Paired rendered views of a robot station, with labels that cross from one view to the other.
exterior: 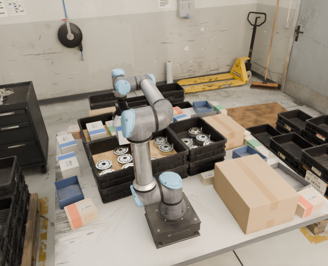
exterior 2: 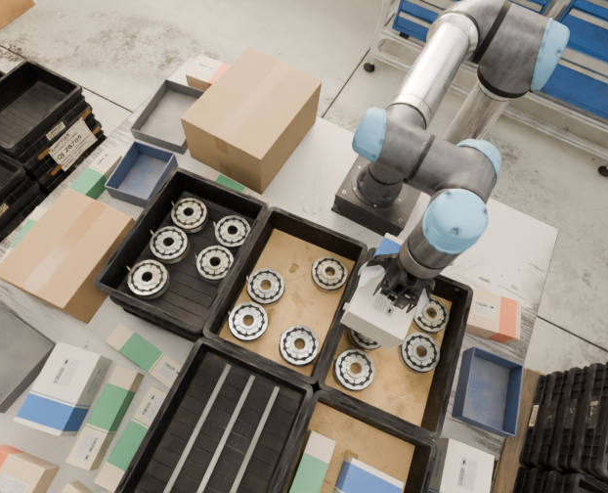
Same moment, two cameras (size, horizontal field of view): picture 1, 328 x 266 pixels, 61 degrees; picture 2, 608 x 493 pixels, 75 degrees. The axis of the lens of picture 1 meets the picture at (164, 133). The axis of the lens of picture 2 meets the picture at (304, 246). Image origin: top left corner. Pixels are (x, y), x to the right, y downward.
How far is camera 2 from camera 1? 1.89 m
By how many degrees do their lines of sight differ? 81
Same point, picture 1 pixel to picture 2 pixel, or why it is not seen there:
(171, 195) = not seen: hidden behind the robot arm
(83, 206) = (489, 311)
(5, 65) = not seen: outside the picture
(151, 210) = (405, 207)
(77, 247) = (510, 273)
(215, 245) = not seen: hidden behind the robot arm
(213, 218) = (321, 162)
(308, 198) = (212, 69)
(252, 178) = (258, 99)
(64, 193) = (491, 407)
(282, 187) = (249, 65)
